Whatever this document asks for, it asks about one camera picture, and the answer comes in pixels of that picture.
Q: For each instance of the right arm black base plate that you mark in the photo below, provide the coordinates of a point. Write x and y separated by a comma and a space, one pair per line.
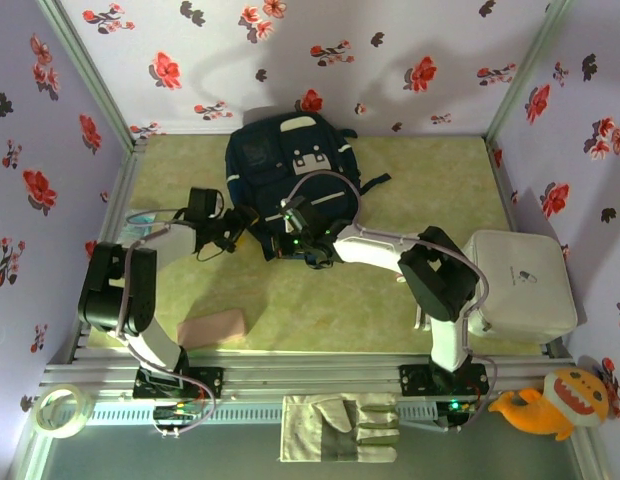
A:
415, 380

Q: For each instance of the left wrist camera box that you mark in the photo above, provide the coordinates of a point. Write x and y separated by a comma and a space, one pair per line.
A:
220, 204

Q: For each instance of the clear tape roll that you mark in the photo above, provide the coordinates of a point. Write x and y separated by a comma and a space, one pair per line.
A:
40, 415

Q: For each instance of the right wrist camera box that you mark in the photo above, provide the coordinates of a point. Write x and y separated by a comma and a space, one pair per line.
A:
292, 205

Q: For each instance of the aluminium corner post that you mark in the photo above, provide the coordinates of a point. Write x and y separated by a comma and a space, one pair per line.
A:
85, 65
530, 65

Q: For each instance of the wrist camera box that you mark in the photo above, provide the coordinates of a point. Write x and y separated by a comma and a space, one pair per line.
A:
220, 204
292, 205

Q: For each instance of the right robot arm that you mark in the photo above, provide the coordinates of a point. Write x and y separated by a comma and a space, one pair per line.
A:
440, 275

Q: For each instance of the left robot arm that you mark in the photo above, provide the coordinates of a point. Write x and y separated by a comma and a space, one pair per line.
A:
115, 290

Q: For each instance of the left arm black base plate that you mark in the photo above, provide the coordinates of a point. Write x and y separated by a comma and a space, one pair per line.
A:
210, 382

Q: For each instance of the white storage case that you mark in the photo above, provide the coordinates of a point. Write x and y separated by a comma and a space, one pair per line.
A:
530, 300

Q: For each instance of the blue tissue packet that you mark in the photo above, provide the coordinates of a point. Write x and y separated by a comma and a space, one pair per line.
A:
137, 230

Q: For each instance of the orange plush toy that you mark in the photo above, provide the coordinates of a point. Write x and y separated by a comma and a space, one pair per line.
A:
565, 405

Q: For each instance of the navy blue backpack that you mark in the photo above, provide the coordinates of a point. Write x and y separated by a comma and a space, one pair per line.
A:
290, 150

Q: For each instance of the grey work glove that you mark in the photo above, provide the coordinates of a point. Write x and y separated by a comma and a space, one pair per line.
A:
315, 430

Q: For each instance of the aluminium front rail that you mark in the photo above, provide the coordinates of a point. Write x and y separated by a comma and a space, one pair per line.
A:
315, 372

